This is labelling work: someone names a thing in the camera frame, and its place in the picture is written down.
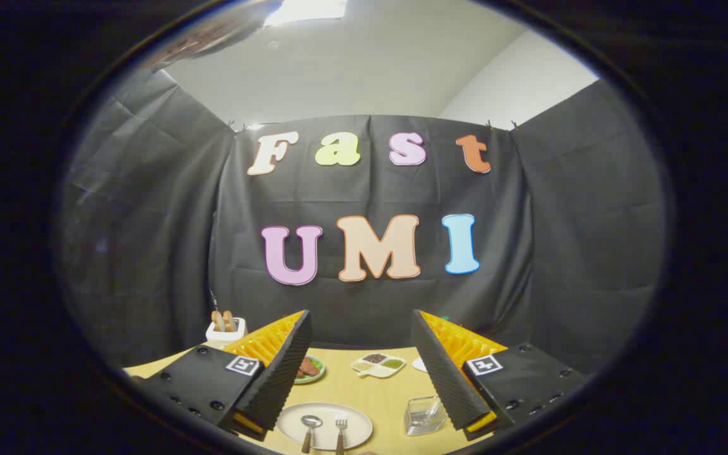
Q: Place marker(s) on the black backdrop cloth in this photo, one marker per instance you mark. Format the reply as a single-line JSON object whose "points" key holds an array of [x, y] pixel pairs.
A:
{"points": [[370, 202]]}

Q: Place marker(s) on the green plate with brown food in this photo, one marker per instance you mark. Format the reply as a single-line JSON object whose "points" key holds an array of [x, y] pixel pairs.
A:
{"points": [[309, 368]]}

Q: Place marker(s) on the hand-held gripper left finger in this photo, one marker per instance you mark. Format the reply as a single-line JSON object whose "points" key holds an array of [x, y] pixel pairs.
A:
{"points": [[282, 379]]}

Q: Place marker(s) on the ceiling light panel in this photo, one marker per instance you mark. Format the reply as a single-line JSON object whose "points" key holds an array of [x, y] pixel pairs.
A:
{"points": [[306, 11]]}

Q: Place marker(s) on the clear square glass container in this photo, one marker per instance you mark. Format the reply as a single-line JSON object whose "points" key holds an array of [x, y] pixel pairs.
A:
{"points": [[424, 416]]}

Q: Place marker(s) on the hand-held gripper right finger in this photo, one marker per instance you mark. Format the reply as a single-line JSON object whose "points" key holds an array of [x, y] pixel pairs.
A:
{"points": [[443, 379]]}

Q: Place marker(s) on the white round plate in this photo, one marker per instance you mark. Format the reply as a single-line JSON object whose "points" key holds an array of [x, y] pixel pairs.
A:
{"points": [[325, 424]]}

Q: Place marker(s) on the white divided condiment dish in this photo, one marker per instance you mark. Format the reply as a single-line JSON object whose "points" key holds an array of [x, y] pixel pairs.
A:
{"points": [[378, 364]]}

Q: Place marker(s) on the small white dish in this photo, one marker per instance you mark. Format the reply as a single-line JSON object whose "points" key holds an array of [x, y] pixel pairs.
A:
{"points": [[420, 364]]}

